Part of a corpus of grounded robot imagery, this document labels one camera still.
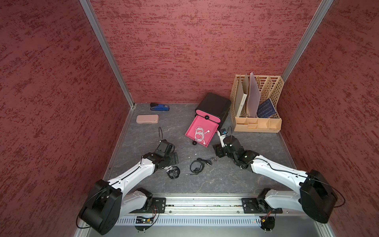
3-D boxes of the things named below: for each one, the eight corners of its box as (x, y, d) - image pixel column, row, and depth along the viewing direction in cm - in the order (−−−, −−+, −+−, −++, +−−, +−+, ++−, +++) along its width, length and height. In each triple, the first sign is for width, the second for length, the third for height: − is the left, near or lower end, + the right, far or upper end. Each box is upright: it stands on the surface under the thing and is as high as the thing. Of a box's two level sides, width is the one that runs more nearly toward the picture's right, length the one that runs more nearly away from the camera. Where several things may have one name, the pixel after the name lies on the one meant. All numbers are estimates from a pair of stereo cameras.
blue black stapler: (150, 110, 120) (149, 105, 116) (152, 106, 123) (151, 101, 119) (168, 112, 118) (167, 107, 115) (169, 108, 121) (169, 103, 117)
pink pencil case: (136, 123, 111) (135, 121, 108) (138, 117, 115) (137, 114, 112) (158, 123, 111) (157, 121, 108) (159, 117, 115) (158, 114, 113)
